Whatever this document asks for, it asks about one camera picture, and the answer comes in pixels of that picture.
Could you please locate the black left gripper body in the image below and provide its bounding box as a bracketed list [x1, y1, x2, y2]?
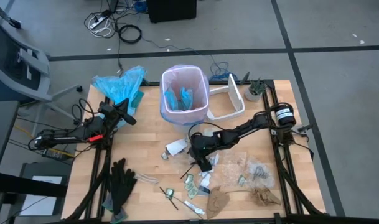
[110, 105, 126, 124]

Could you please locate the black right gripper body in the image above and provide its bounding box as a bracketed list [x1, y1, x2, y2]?
[189, 131, 224, 160]

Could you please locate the black zip tie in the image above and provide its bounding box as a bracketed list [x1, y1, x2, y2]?
[180, 164, 197, 180]

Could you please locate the white plastic wrapper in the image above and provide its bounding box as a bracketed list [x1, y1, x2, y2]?
[199, 169, 215, 188]

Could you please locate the clear plastic film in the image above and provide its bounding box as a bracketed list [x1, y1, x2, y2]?
[220, 151, 248, 188]

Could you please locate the white paper sheet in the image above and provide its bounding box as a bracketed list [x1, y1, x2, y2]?
[21, 175, 64, 216]
[165, 138, 189, 157]

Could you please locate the white plastic bag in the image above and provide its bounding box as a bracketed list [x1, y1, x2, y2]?
[184, 199, 206, 216]

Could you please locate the clear plastic sleeve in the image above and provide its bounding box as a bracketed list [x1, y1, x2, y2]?
[134, 172, 161, 185]

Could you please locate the white swing bin lid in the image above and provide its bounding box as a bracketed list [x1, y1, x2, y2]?
[205, 73, 246, 121]

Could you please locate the teal folded bag pack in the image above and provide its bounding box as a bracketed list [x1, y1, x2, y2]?
[126, 90, 145, 116]

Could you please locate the large blue plastic bag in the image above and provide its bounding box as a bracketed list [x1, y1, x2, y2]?
[91, 65, 146, 130]

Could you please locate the small white wrapper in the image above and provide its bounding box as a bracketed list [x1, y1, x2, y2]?
[208, 153, 220, 168]

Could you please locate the pointed brown paper piece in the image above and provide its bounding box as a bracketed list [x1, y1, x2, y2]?
[205, 185, 231, 220]

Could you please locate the clear bubble wrap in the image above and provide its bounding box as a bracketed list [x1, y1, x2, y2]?
[245, 157, 275, 190]

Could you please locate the small crumpled brown paper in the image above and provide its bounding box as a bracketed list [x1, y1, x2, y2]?
[250, 186, 283, 207]

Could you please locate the succulent in white pot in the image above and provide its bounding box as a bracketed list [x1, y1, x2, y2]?
[244, 77, 268, 103]

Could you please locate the black power brick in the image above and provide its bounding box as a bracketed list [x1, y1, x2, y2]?
[41, 147, 75, 162]

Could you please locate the white power strip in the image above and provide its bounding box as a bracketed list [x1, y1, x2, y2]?
[88, 16, 109, 30]

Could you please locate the grey cabinet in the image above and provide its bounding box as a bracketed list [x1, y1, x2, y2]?
[19, 161, 72, 217]

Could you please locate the grey office chair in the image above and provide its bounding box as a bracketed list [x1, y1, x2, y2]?
[0, 6, 84, 124]

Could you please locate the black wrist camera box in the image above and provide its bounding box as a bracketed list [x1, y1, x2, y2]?
[98, 103, 116, 115]

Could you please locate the thin black wire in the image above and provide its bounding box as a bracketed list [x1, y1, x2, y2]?
[223, 189, 253, 195]
[173, 195, 205, 218]

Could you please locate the black cable coil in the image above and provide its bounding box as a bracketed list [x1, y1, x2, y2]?
[118, 24, 143, 44]

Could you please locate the thin black cable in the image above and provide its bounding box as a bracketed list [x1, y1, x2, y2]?
[141, 37, 215, 63]

